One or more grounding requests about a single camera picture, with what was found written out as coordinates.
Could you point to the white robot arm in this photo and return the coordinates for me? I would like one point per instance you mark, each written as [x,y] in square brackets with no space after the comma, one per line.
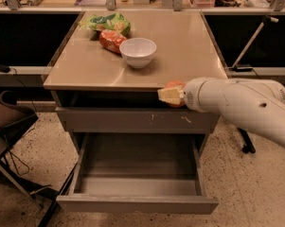
[255,105]

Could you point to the green chip bag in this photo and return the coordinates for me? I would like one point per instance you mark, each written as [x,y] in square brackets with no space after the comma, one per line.
[115,22]

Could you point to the white pole stand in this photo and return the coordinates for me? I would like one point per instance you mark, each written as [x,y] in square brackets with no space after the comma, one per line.
[266,19]

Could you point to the orange snack bag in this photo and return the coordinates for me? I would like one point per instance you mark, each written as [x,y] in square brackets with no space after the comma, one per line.
[111,40]

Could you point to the open middle drawer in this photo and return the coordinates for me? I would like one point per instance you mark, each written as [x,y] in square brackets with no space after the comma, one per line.
[138,173]

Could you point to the black power adapter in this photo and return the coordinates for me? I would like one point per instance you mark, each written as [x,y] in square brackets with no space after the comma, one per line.
[4,68]

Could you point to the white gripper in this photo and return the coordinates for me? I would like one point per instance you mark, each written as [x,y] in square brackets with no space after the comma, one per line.
[195,96]

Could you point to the brown office chair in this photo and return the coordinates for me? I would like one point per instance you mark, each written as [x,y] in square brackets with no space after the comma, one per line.
[15,121]

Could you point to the closed top drawer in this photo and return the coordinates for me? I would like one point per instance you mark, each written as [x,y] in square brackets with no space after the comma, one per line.
[136,120]

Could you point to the red apple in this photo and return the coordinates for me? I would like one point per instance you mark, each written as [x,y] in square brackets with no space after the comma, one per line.
[175,83]

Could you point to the grey drawer cabinet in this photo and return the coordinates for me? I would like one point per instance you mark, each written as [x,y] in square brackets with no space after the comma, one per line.
[88,76]

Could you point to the white bowl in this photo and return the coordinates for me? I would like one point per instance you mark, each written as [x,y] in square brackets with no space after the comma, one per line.
[138,52]

